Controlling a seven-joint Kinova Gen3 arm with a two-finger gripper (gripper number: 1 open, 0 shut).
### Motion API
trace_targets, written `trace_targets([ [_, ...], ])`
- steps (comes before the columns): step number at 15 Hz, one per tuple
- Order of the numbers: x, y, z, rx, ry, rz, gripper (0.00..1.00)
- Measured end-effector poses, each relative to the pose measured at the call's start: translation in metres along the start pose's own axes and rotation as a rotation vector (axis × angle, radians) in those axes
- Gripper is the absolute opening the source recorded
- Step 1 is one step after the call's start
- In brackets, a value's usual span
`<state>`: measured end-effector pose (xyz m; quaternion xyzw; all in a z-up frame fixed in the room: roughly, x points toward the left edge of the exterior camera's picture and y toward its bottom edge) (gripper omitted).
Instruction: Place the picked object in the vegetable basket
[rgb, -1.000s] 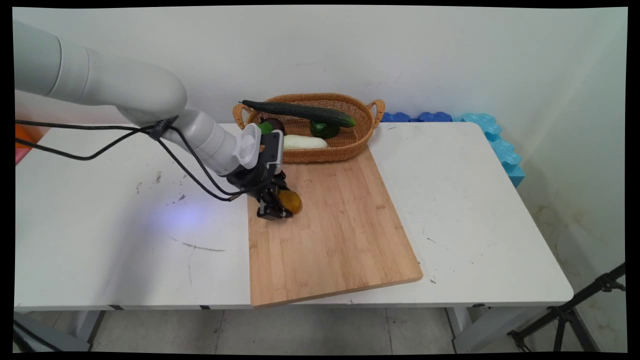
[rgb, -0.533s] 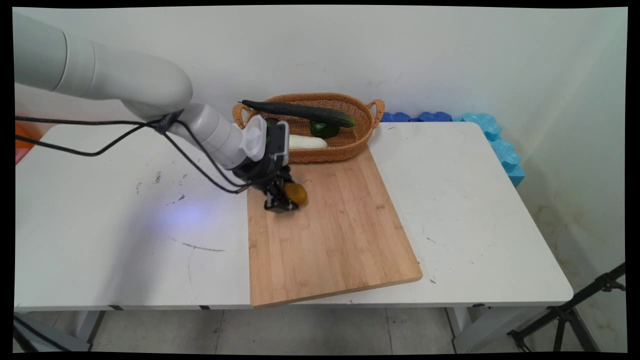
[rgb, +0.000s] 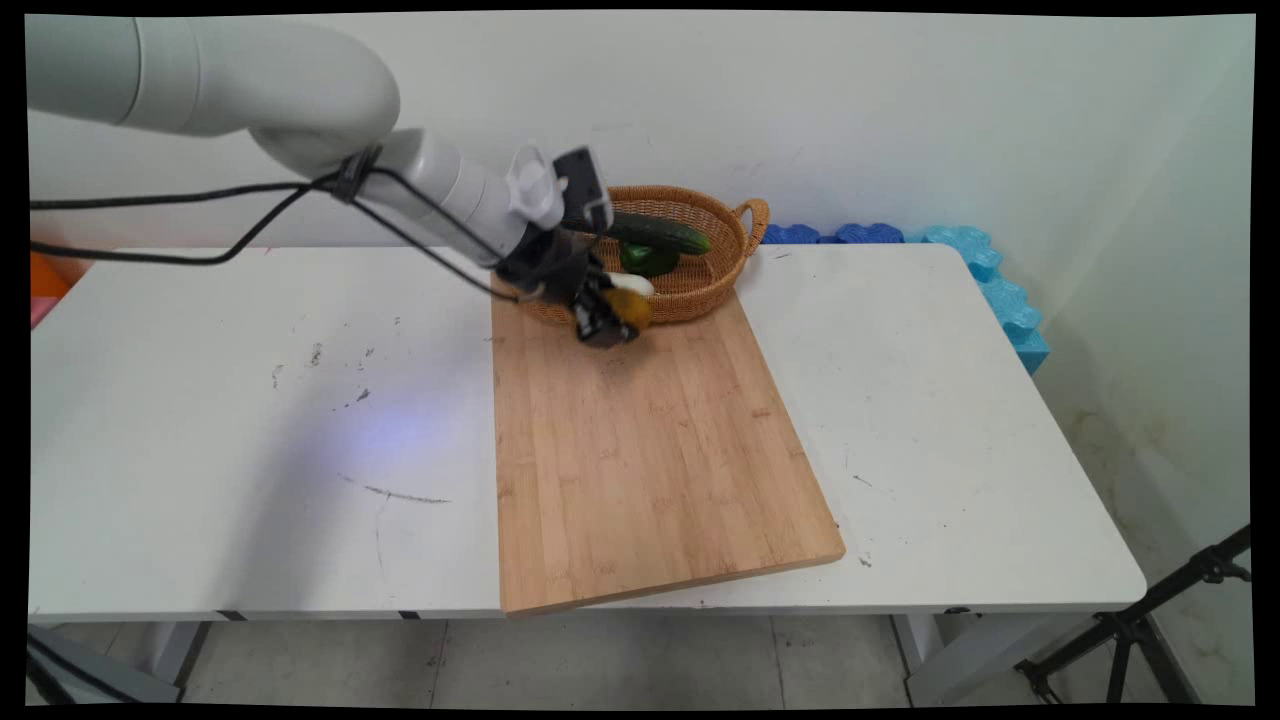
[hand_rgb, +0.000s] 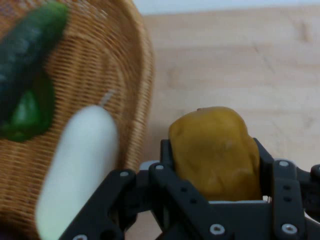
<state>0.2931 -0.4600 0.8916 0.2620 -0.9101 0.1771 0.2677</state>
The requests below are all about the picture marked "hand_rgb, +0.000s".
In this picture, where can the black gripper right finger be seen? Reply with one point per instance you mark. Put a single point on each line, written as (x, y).
(287, 195)

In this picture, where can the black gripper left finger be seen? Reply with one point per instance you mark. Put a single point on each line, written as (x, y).
(180, 200)

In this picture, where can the brown potato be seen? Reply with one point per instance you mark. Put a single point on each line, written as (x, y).
(215, 155)

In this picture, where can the white eggplant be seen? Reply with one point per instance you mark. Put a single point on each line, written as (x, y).
(80, 162)

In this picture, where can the wooden cutting board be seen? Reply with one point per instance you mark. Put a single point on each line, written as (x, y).
(237, 65)

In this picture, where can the green bell pepper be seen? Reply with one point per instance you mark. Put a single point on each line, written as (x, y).
(27, 117)

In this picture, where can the long dark green cucumber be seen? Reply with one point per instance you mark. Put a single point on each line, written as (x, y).
(27, 50)

